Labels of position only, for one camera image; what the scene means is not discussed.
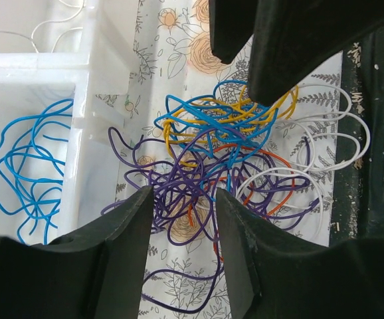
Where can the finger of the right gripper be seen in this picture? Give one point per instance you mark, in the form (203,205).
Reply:
(292,38)
(231,26)

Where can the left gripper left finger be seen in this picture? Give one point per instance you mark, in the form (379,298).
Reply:
(96,271)

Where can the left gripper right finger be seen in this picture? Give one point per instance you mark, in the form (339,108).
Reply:
(273,274)

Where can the white compartment tray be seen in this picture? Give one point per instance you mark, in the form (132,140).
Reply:
(58,59)

